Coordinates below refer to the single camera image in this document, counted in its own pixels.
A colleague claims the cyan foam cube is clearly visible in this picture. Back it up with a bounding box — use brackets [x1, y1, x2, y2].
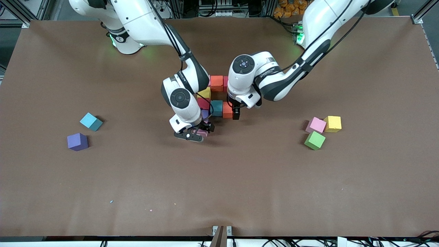
[210, 100, 223, 117]
[80, 113, 103, 132]

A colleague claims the green foam cube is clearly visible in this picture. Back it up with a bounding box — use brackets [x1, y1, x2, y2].
[304, 131, 326, 151]

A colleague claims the bag of oranges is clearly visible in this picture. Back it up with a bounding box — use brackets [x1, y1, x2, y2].
[274, 0, 309, 17]

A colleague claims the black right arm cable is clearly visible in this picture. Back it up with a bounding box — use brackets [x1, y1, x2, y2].
[151, 0, 214, 119]

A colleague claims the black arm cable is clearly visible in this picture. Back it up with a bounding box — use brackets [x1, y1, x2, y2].
[281, 0, 369, 71]
[151, 0, 214, 119]

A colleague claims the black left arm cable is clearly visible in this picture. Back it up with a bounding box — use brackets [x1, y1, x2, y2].
[281, 0, 369, 71]

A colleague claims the perforated metal edge rail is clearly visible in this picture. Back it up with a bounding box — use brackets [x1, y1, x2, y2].
[421, 23, 439, 71]

